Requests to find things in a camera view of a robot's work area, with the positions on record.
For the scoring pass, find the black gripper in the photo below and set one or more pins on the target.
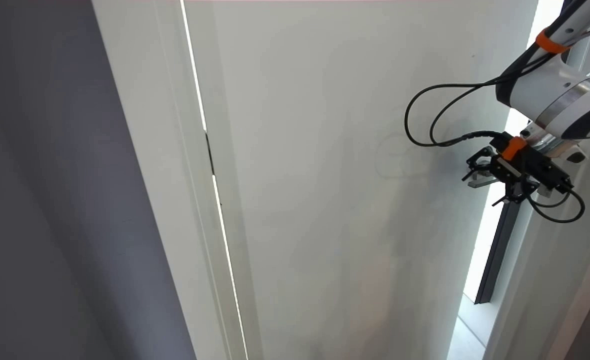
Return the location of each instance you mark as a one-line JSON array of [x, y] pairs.
[[510, 171]]

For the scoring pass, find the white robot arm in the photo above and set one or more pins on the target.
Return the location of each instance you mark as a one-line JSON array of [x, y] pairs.
[[561, 87]]

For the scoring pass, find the dark door hinge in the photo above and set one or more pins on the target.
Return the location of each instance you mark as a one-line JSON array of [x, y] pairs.
[[209, 153]]

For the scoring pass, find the white cabinet door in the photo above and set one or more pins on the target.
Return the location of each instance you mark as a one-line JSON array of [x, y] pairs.
[[160, 166]]

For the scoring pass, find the black vertical strip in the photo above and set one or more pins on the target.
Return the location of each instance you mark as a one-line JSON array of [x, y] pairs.
[[501, 252]]

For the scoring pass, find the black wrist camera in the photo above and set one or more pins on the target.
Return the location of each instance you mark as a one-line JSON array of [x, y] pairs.
[[546, 173]]

